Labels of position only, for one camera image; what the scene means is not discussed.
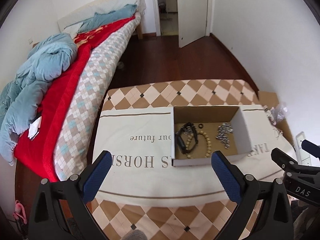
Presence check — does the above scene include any white cardboard jewelry box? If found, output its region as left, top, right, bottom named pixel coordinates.
left=171, top=106, right=253, bottom=167

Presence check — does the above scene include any diamond pattern table cloth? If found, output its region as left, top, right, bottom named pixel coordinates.
left=86, top=78, right=298, bottom=240

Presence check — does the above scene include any clear plastic wrap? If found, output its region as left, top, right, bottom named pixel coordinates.
left=271, top=103, right=288, bottom=123

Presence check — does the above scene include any red blanket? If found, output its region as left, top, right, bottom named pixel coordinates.
left=14, top=15, right=136, bottom=182

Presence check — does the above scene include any black smart band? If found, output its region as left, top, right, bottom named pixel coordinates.
left=175, top=122, right=199, bottom=155

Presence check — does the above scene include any pink hanger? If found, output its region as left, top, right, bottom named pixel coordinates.
left=12, top=200, right=27, bottom=225

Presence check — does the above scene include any white paper piece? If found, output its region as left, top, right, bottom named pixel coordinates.
left=28, top=116, right=42, bottom=140

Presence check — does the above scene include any bed with plaid mattress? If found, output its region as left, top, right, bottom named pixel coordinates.
left=0, top=0, right=147, bottom=183

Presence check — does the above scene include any light blue duvet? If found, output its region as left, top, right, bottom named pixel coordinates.
left=1, top=4, right=137, bottom=165

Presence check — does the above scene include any white pillow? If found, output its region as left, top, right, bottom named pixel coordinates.
left=57, top=0, right=146, bottom=31

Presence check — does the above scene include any white door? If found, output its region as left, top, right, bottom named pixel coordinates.
left=177, top=0, right=208, bottom=48

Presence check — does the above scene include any silver chain jewelry pile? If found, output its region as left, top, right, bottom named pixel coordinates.
left=215, top=122, right=233, bottom=149

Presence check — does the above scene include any wooden bead bracelet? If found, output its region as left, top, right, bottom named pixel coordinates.
left=184, top=129, right=213, bottom=159

